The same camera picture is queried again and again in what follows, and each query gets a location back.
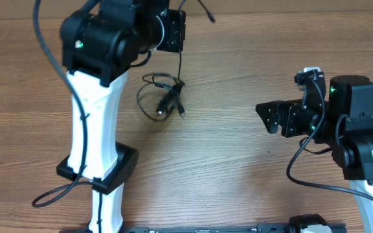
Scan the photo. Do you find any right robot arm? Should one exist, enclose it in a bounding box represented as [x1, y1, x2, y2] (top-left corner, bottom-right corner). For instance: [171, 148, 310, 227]
[255, 67, 373, 232]

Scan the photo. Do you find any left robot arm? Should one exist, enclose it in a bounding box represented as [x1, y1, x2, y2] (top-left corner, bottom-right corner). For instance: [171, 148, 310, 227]
[56, 0, 186, 232]

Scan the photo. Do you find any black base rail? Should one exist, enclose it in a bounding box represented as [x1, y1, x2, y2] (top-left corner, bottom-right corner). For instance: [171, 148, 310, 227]
[122, 214, 348, 233]

